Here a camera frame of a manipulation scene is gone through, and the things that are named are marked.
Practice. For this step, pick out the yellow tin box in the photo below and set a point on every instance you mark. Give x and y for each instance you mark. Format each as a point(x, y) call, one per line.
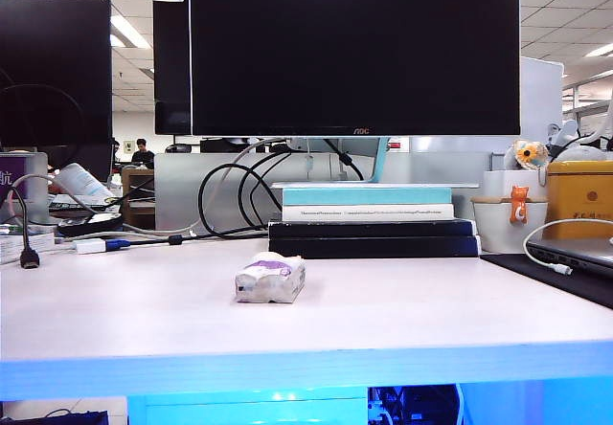
point(582, 200)

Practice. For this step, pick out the white partition panel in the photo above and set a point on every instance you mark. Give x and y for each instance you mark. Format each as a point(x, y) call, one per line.
point(541, 104)

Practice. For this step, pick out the wide black monitor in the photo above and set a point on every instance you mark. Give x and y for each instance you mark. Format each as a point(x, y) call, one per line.
point(52, 71)

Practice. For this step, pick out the black flat pouch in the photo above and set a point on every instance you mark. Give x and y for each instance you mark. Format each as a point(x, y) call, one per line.
point(91, 226)

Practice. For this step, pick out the white book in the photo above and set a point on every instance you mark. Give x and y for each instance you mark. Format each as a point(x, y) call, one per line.
point(366, 212)

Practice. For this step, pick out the black monitor with white label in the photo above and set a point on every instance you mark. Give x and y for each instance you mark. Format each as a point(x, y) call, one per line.
point(171, 61)

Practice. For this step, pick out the thin black flat box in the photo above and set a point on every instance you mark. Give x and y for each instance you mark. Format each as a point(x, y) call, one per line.
point(371, 229)

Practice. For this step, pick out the white purple tissue packet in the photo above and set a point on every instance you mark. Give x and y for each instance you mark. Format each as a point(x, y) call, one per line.
point(268, 279)

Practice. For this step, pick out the white adapter box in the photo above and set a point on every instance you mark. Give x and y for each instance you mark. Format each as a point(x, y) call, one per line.
point(90, 246)

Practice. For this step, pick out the large black AOC monitor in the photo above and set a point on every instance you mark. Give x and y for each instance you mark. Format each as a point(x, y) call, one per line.
point(354, 51)

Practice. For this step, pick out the purple white box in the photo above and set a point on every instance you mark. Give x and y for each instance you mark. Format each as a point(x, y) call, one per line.
point(21, 181)

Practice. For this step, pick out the sunflower plush toy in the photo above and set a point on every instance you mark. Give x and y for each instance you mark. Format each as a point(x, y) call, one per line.
point(527, 154)

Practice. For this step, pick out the silver laptop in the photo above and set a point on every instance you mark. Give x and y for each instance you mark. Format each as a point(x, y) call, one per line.
point(582, 255)

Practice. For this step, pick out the stack of white booklets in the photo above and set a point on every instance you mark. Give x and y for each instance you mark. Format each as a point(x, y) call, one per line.
point(24, 245)

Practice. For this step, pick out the white rolled paper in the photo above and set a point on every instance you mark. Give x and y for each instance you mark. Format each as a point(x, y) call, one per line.
point(86, 181)

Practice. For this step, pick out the silver desk divider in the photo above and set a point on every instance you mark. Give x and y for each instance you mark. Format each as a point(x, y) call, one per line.
point(177, 190)

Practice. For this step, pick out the white cup with wooden lid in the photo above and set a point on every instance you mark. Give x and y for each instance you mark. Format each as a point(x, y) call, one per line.
point(498, 229)

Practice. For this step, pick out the light blue silver monitor stand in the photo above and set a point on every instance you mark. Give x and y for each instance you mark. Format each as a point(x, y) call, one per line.
point(380, 162)

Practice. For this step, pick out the orange cat figurine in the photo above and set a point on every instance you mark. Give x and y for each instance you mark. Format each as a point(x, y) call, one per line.
point(518, 205)

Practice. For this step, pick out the teal book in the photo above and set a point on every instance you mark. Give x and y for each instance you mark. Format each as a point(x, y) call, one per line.
point(366, 196)

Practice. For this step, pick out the dark equipment under table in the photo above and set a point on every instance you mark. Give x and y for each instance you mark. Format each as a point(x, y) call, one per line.
point(412, 406)

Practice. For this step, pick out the seated person in black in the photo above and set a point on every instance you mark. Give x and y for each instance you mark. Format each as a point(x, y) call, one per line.
point(142, 154)

